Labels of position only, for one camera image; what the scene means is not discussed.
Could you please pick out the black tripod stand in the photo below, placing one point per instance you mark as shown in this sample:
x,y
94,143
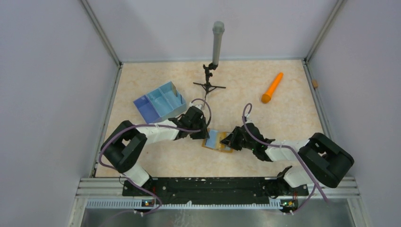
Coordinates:
x,y
207,86

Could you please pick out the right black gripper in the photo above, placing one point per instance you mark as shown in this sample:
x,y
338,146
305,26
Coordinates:
x,y
231,140

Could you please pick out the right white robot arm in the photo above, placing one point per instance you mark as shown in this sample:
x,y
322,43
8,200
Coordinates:
x,y
321,159

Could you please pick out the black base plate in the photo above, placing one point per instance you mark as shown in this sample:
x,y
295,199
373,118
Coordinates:
x,y
215,190

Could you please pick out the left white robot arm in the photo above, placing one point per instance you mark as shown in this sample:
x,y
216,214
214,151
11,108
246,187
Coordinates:
x,y
124,146

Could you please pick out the small wooden block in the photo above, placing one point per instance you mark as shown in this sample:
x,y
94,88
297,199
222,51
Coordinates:
x,y
314,83

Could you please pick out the orange marker pen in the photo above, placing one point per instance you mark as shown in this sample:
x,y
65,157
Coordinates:
x,y
267,96

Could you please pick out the grey microphone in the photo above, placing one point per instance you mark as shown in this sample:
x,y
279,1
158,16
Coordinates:
x,y
218,30

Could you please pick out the blue compartment organizer box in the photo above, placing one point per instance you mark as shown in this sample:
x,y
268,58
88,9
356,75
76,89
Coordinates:
x,y
160,104

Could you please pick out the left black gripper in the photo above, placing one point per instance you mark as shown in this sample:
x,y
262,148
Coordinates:
x,y
203,134

